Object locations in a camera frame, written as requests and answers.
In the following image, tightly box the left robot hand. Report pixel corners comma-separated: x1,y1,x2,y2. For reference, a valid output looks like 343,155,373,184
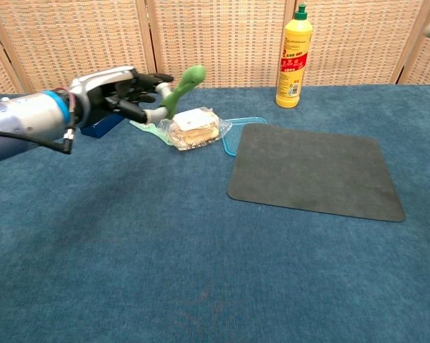
69,65,176,126

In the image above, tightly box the dark blue printed box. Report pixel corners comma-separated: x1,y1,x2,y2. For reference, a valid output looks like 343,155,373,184
79,113,126,139

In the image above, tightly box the light green brush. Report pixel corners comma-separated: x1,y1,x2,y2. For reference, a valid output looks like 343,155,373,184
129,119,175,146

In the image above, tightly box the wrapped sandwich packet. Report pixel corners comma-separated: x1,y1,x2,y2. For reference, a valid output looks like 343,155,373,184
156,106,233,151

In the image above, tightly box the woven bamboo folding screen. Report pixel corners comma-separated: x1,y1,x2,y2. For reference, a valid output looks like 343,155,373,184
0,0,430,96

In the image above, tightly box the transparent blue container lid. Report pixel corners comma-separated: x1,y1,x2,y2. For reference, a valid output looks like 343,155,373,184
221,116,269,157

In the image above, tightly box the yellow bottle with green cap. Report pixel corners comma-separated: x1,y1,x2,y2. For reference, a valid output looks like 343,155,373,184
275,3,314,109

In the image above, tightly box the blue table cloth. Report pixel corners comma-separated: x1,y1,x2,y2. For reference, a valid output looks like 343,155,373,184
0,84,430,343

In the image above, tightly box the dark grey mat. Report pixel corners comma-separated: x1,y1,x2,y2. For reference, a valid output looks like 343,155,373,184
226,123,406,223

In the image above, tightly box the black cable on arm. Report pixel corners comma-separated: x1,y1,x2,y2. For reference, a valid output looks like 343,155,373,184
0,128,76,155

